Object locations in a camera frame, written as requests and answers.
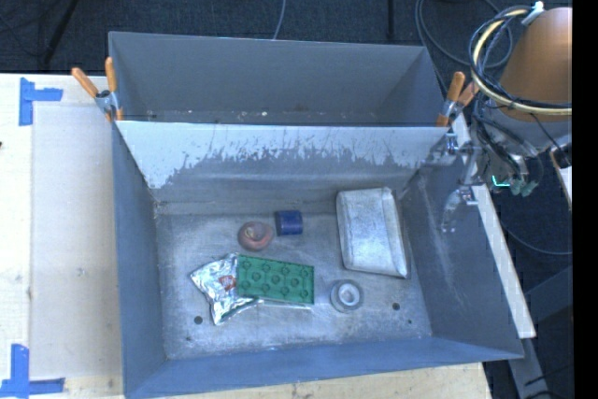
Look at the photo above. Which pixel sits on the grey metal bin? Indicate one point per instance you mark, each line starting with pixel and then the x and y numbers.
pixel 289 182

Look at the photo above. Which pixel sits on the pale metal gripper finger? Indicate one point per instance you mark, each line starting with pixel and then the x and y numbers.
pixel 447 149
pixel 449 212

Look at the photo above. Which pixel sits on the dark green flat block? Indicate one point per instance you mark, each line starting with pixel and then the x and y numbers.
pixel 275 279

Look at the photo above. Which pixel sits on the blue small cylinder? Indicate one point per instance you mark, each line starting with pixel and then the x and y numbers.
pixel 289 223

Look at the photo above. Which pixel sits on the silver foil packet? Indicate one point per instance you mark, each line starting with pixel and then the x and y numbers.
pixel 217 287

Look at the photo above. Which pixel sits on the black cylinder on white bracket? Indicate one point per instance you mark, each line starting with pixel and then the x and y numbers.
pixel 563 156

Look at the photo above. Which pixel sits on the red-brown toy doughnut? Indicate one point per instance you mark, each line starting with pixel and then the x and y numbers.
pixel 254 237

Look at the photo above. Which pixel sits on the pale wood board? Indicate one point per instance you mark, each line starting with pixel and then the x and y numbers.
pixel 75 238

